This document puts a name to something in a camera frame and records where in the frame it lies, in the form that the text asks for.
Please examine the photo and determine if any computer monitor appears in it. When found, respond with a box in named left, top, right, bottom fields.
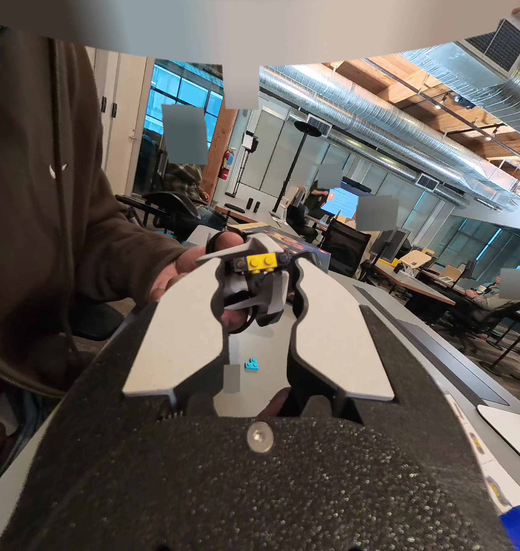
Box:
left=320, top=187, right=359, bottom=218

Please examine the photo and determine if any person's left forearm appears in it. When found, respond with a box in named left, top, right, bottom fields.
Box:
left=70, top=207, right=189, bottom=302

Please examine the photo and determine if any person's brown jacket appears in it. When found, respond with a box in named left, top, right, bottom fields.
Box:
left=0, top=22, right=127, bottom=399

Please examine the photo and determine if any black floor lamp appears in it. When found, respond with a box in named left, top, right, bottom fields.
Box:
left=273, top=121, right=323, bottom=214

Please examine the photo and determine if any red fire extinguisher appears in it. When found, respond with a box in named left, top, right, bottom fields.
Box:
left=219, top=147, right=237, bottom=181

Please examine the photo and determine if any background office desk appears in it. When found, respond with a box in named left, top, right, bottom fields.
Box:
left=372, top=258, right=456, bottom=306

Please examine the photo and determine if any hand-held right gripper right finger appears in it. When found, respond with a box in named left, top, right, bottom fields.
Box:
left=288, top=257, right=395, bottom=402

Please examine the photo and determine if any white vent grille box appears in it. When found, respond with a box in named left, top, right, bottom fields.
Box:
left=456, top=17, right=520, bottom=79

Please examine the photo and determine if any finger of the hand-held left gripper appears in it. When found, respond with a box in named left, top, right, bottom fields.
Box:
left=249, top=234, right=287, bottom=255
left=266, top=271, right=290, bottom=316

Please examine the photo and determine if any wooden post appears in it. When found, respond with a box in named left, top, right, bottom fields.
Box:
left=200, top=108, right=239, bottom=199

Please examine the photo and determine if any silver ventilation duct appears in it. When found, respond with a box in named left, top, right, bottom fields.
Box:
left=398, top=43, right=520, bottom=143
left=259, top=65, right=520, bottom=212

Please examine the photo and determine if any yellow and brown brick assembly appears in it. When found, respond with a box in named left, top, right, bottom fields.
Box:
left=234, top=252, right=291, bottom=274

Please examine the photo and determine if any grey monitor on stand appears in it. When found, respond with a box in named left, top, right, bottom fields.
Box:
left=370, top=228, right=411, bottom=263

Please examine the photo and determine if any person's right hand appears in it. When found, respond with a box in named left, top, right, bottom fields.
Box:
left=258, top=387, right=291, bottom=418

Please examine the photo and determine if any dark desk cable strip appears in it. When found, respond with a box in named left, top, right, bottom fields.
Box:
left=352, top=284, right=510, bottom=407

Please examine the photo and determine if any grey desk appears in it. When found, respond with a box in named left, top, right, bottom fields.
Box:
left=0, top=222, right=520, bottom=551

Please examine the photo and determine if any person's left hand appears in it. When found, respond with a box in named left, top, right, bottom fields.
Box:
left=149, top=232, right=248, bottom=333

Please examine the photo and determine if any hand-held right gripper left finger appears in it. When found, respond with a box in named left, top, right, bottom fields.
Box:
left=122, top=258, right=228, bottom=397

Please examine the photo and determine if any beige cabinet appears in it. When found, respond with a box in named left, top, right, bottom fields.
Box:
left=88, top=47, right=155, bottom=194

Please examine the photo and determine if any black mesh office chair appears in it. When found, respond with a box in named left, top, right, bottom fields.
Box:
left=320, top=220, right=372, bottom=278

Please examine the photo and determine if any plain wooden chair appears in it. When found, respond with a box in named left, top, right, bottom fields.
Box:
left=398, top=249, right=435, bottom=276

